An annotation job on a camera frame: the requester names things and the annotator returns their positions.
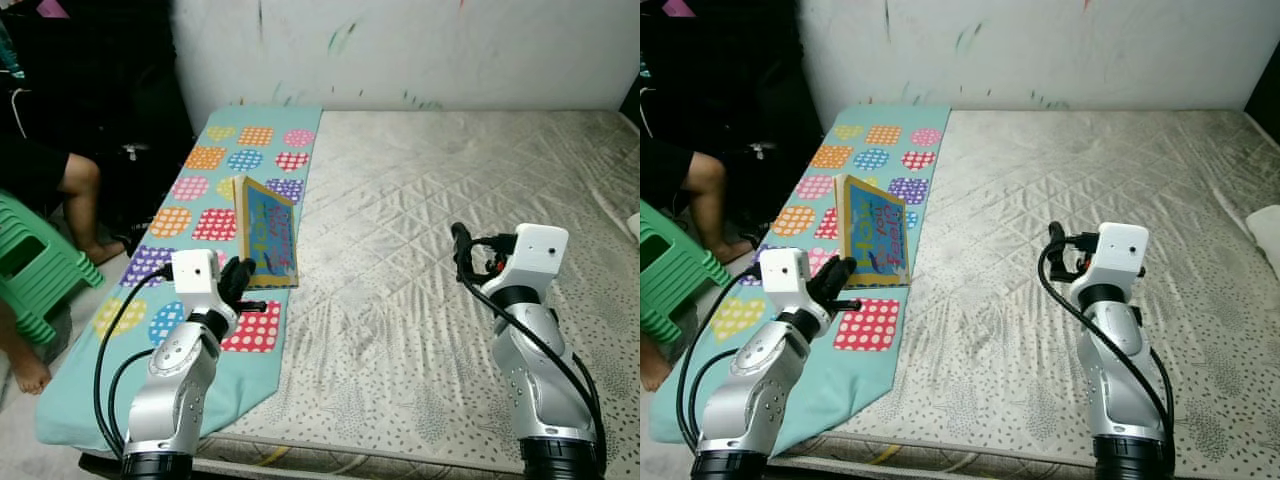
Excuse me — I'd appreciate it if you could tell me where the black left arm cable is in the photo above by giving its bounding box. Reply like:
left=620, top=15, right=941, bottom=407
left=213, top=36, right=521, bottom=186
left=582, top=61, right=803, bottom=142
left=686, top=345, right=746, bottom=459
left=92, top=263, right=176, bottom=456
left=105, top=345, right=161, bottom=461
left=675, top=262, right=763, bottom=456

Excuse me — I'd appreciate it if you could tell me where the grey quilted mattress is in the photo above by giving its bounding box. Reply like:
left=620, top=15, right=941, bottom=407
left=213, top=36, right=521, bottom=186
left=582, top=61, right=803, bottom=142
left=790, top=108, right=1280, bottom=479
left=195, top=108, right=641, bottom=479

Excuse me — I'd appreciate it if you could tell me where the black tufted headboard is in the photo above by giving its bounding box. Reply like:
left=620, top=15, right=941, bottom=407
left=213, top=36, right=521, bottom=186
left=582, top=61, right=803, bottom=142
left=1243, top=55, right=1280, bottom=119

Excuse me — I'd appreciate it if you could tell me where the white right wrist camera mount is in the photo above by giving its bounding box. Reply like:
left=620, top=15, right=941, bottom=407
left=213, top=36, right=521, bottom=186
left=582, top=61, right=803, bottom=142
left=1093, top=221, right=1150, bottom=293
left=503, top=224, right=570, bottom=293

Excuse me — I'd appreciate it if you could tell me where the blue book with yellow border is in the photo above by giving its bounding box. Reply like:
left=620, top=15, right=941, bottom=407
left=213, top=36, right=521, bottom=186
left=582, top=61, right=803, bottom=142
left=231, top=174, right=302, bottom=290
left=843, top=174, right=914, bottom=290

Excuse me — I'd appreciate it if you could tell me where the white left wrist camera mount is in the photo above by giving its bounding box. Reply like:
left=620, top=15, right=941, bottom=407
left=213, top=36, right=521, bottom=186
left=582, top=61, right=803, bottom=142
left=757, top=247, right=812, bottom=323
left=169, top=249, right=222, bottom=321

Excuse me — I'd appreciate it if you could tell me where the person in black shorts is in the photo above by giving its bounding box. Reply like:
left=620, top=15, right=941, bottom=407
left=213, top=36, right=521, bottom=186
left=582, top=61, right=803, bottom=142
left=640, top=135, right=758, bottom=393
left=0, top=135, right=128, bottom=396

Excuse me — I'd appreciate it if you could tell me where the green plastic stool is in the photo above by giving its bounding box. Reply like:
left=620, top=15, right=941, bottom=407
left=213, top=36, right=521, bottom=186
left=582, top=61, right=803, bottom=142
left=640, top=200, right=733, bottom=347
left=0, top=190, right=106, bottom=347

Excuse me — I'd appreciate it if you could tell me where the beige printed pillow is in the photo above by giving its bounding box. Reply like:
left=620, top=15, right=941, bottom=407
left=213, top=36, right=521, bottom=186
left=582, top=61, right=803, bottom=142
left=1244, top=204, right=1280, bottom=253

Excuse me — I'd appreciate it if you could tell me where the teal mat with colourful shapes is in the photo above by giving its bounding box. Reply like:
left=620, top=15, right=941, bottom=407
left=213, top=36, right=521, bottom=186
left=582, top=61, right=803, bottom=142
left=35, top=104, right=325, bottom=453
left=648, top=102, right=953, bottom=459

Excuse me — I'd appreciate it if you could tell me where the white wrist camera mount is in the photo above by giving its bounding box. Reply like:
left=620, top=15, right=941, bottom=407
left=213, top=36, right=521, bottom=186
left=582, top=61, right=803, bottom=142
left=169, top=249, right=222, bottom=321
left=1093, top=221, right=1150, bottom=293
left=757, top=247, right=812, bottom=323
left=503, top=224, right=570, bottom=293

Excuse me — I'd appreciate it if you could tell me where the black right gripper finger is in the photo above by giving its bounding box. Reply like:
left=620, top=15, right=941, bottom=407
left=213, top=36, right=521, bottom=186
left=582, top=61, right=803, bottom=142
left=451, top=221, right=475, bottom=284
left=1046, top=219, right=1068, bottom=283

